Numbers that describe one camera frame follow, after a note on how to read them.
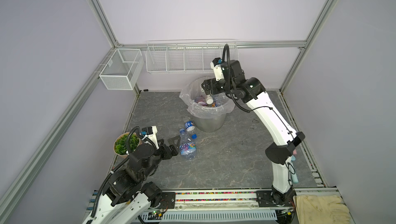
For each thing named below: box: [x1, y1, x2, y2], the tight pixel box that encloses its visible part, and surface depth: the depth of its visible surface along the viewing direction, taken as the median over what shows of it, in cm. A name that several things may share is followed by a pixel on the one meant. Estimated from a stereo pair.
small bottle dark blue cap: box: [184, 120, 198, 140], surface depth 97 cm
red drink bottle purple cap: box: [194, 95, 208, 106], surface depth 93 cm
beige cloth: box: [292, 195, 352, 224], surface depth 72 cm
